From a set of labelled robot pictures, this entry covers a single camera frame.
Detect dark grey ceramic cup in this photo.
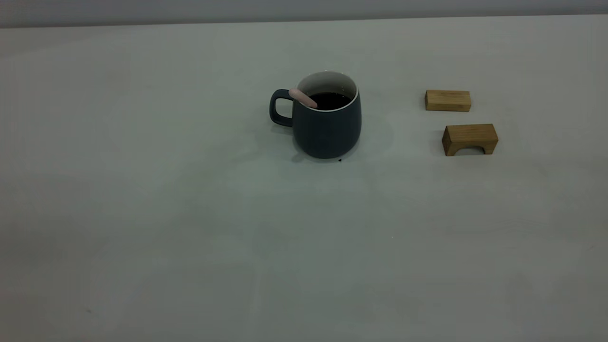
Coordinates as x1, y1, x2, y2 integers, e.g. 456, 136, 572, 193
269, 70, 362, 160

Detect pink handled metal spoon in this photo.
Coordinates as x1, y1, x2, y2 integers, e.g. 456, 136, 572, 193
288, 88, 318, 110

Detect flat rectangular wooden block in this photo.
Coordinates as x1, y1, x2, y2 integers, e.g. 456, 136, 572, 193
425, 90, 472, 113

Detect arched wooden block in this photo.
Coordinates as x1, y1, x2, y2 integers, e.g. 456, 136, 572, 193
442, 124, 499, 156

